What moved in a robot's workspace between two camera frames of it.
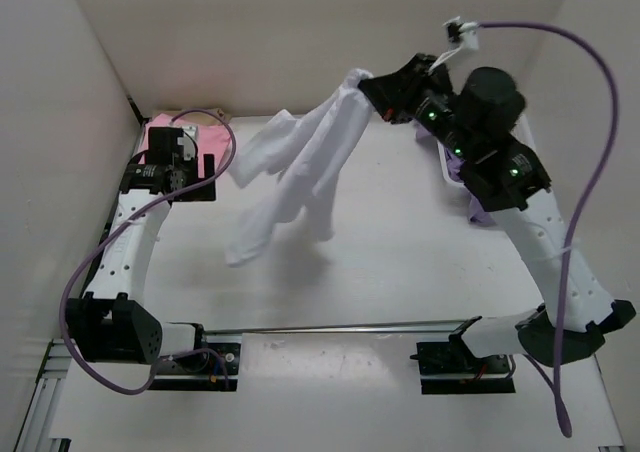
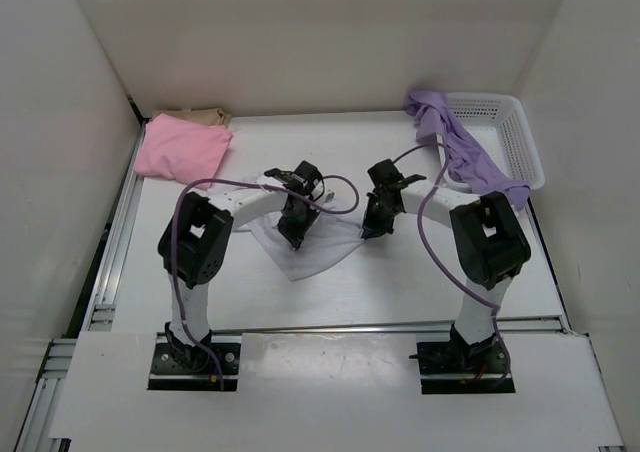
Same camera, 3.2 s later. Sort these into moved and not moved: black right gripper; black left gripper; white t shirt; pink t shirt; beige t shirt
Moved: white t shirt; black left gripper; black right gripper
Not moved: pink t shirt; beige t shirt
